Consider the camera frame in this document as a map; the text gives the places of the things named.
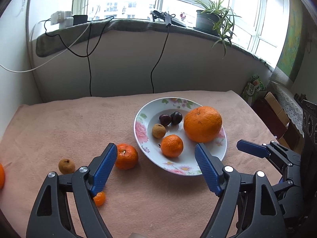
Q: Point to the large orange by wall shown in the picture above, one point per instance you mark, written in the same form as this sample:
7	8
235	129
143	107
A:
2	176

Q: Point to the pink towel cloth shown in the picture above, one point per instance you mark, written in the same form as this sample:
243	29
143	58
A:
146	199

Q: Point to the small brown longan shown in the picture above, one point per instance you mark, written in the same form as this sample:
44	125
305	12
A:
158	131

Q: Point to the mandarin with stem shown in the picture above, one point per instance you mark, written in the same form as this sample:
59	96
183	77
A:
172	146

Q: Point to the green snack bag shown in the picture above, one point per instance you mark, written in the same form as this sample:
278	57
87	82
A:
253	90

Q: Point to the black device on sill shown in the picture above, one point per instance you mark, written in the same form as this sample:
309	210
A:
169	19

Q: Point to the dark green sill mat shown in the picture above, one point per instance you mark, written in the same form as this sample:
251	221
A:
52	42

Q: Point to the large orange in plate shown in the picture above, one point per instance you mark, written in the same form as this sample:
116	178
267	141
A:
202	124

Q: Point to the green wall picture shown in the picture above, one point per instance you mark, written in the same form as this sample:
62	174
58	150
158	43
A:
292	52

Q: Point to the cardboard box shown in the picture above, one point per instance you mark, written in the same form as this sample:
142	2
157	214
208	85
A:
277	121

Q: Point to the left dark plum in plate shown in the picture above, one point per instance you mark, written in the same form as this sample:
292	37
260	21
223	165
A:
165	119

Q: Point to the black adapter on sill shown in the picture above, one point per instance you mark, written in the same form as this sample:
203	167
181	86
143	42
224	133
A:
80	19

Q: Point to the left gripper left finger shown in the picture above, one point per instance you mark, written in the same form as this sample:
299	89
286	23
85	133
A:
50	215

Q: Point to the right dark plum in plate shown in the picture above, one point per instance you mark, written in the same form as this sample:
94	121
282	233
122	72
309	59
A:
176	118

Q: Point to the floral white plate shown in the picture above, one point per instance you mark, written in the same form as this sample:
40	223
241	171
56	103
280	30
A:
148	116

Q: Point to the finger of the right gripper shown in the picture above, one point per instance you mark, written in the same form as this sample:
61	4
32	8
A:
282	190
278	155

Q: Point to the small orange kumquat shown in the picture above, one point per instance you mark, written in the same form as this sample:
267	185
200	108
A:
100	198

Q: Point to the mandarin near plate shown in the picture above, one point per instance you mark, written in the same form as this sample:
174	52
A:
127	157

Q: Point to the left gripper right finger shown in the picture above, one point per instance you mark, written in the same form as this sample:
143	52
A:
226	183

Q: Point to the white lace cloth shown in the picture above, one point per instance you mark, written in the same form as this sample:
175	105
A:
289	105

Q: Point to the large brown longan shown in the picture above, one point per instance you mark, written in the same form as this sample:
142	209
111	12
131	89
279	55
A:
66	166

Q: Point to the dark plum in plate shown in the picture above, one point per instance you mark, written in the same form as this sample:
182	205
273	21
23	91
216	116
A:
176	118
165	119

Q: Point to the potted spider plant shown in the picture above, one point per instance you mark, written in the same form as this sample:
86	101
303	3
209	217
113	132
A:
217	19

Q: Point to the white power strip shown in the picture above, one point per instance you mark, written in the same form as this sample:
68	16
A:
63	18

